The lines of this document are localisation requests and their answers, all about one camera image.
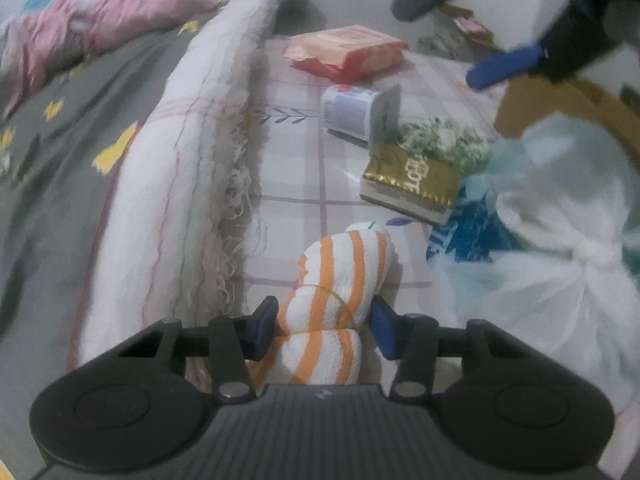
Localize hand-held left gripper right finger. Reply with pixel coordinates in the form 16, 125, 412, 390
370, 295, 522, 397

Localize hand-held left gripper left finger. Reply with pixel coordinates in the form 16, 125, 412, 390
119, 295, 280, 400

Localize orange striped white towel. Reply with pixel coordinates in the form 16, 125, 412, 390
249, 220, 396, 391

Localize blue tissue packet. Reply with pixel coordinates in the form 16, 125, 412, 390
425, 185, 517, 264

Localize small cardboard box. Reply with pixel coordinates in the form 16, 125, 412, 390
417, 4, 507, 54

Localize yellow brown container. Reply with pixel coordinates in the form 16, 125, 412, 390
492, 74, 640, 142

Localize green white crochet piece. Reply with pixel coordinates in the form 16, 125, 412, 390
397, 116, 492, 174

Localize red wet wipes pack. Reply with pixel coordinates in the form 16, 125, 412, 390
284, 25, 409, 84

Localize gold packet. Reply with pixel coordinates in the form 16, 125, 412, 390
360, 142, 462, 226

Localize checked cartoon print bedsheet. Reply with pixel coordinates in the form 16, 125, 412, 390
240, 35, 512, 386

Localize white plastic bag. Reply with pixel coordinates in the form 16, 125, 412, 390
430, 115, 640, 413

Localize white fringed blanket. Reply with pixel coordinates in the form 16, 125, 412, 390
65, 0, 282, 377

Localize grey flower print bedsheet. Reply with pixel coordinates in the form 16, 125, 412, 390
0, 15, 202, 411

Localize pink floral quilt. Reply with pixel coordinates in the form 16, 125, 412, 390
0, 0, 307, 117

